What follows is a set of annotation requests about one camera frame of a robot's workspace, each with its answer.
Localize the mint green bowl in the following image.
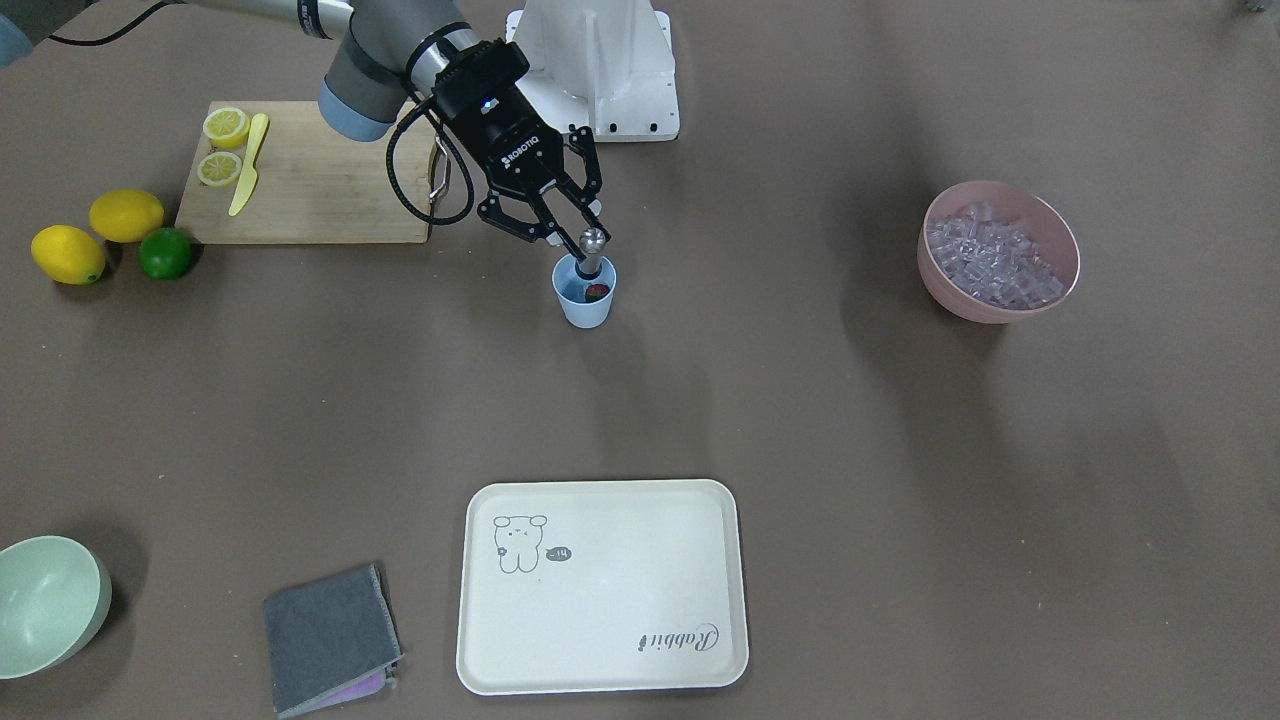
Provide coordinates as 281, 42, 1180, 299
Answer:
1, 536, 113, 680

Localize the wooden cutting board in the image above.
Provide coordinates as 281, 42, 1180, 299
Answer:
174, 100, 431, 245

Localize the pink bowl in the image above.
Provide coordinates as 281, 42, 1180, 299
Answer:
916, 181, 1080, 324

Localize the clear ice cubes pile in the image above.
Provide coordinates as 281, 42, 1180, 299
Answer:
924, 202, 1068, 311

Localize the steel muddler black tip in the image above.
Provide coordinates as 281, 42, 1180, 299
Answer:
575, 227, 608, 283

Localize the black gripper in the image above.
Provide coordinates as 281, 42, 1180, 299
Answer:
430, 40, 611, 260

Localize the red strawberry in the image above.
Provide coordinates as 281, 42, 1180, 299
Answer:
582, 283, 612, 304

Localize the green lime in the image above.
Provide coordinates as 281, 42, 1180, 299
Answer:
138, 227, 195, 281

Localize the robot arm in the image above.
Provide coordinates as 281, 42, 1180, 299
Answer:
3, 1, 611, 263

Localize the yellow lemon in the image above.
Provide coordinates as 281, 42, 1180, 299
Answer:
29, 224, 108, 284
90, 188, 165, 243

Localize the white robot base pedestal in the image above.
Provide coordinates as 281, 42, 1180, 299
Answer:
504, 1, 681, 143

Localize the light blue plastic cup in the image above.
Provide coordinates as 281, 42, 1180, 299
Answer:
550, 254, 617, 329

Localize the grey folded cloth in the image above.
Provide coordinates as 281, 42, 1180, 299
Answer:
262, 562, 403, 719

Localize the lemon slice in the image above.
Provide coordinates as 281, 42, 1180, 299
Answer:
202, 106, 251, 150
195, 151, 243, 188

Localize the yellow plastic knife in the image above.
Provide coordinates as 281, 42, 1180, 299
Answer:
227, 113, 270, 217

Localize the cream rabbit tray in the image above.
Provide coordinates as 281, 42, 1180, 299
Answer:
454, 479, 750, 696

